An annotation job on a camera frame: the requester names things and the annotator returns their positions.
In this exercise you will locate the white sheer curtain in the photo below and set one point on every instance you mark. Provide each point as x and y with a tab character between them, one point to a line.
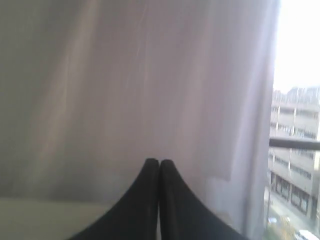
90	89

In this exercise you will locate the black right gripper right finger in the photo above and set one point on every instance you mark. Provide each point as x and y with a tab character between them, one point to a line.
182	215

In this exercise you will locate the building outside window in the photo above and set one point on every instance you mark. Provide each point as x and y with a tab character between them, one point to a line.
292	192

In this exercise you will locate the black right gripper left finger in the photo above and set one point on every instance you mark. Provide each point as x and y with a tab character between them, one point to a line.
135	215

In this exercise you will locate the dark window railing bar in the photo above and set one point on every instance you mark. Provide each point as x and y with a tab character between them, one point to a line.
290	143

